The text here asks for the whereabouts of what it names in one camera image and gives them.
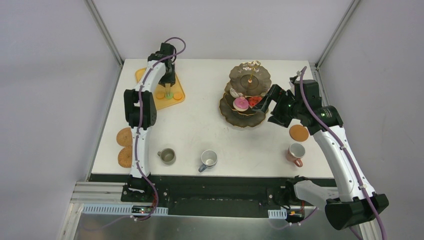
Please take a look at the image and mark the red strawberry donut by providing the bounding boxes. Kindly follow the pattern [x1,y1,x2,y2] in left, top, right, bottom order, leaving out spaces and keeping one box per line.
[247,96,263,108]

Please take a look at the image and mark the pink handled metal tongs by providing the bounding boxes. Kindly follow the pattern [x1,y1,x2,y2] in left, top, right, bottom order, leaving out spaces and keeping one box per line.
[165,83,172,93]

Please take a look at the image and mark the pink frosted donut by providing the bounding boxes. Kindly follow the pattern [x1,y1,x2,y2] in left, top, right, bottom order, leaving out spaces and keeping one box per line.
[233,96,250,112]

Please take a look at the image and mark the white striped donut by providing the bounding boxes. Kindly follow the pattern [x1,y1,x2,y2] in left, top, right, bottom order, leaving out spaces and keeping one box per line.
[229,88,244,99]

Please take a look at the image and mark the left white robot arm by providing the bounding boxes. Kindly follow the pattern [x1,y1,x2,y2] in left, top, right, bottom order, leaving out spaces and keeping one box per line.
[123,40,177,203]

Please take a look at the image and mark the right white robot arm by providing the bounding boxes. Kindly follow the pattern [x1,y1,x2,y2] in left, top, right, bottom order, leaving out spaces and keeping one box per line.
[252,80,389,232]

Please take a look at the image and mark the orange round coaster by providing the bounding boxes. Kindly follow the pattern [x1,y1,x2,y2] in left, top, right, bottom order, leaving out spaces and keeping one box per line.
[289,124,309,142]

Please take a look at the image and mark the three tier glass stand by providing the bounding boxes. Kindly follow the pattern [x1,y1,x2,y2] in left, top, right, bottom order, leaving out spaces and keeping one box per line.
[218,60,272,128]

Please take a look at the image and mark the pink mug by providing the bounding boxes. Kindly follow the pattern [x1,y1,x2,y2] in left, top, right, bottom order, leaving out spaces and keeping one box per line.
[285,143,306,168]

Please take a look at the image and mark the green sandwich cookie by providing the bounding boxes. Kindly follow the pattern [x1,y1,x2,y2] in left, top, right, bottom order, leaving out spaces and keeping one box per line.
[165,92,174,100]

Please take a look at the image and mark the orange sandwich cookie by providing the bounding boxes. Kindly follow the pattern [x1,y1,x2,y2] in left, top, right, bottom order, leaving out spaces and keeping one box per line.
[155,91,166,100]
[173,92,184,101]

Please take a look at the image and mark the yellow serving tray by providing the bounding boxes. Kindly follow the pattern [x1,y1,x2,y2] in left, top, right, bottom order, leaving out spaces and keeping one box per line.
[153,75,186,111]

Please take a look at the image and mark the blue grey mug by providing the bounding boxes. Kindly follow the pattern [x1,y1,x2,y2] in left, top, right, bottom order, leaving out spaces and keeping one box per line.
[198,149,218,173]

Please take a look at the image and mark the grey small cup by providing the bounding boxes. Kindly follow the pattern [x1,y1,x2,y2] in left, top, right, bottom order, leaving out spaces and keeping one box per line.
[157,148,176,166]

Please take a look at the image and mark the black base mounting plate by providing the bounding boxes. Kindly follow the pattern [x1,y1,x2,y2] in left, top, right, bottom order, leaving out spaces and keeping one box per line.
[88,173,345,220]

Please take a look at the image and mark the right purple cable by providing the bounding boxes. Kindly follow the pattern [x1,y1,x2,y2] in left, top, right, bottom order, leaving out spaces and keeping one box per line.
[298,66,388,240]

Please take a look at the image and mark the purple cable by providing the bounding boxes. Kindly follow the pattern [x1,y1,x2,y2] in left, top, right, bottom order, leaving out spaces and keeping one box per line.
[131,37,187,222]
[298,66,388,240]

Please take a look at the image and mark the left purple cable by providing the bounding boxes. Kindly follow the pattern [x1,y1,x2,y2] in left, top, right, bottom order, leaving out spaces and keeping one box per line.
[131,37,187,222]

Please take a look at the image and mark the right white cable duct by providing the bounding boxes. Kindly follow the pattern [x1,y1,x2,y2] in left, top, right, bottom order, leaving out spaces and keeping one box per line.
[267,208,288,220]

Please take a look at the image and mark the white cable duct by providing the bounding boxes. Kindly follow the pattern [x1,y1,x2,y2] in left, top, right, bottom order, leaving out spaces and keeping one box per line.
[267,208,288,220]
[81,203,169,217]

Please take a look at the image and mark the aluminium frame rail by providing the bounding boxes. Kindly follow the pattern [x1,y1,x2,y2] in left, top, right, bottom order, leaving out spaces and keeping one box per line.
[70,181,124,204]

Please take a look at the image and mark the left white cable duct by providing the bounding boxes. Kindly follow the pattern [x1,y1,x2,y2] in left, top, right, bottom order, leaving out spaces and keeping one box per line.
[81,203,169,217]

